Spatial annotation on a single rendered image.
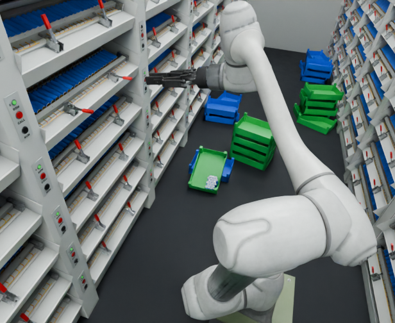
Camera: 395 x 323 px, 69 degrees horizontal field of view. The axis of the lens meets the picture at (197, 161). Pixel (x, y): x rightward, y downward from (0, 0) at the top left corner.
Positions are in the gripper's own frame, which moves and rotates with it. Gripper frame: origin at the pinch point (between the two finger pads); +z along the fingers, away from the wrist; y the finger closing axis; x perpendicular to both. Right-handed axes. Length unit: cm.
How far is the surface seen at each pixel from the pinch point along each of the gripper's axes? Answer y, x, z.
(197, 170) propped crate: 57, -90, 13
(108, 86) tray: -5.9, -0.4, 17.5
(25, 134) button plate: -48, 5, 15
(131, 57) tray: 17.3, 2.8, 18.4
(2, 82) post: -49, 18, 12
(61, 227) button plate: -48, -32, 22
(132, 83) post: 17.7, -8.8, 21.7
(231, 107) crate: 154, -89, 7
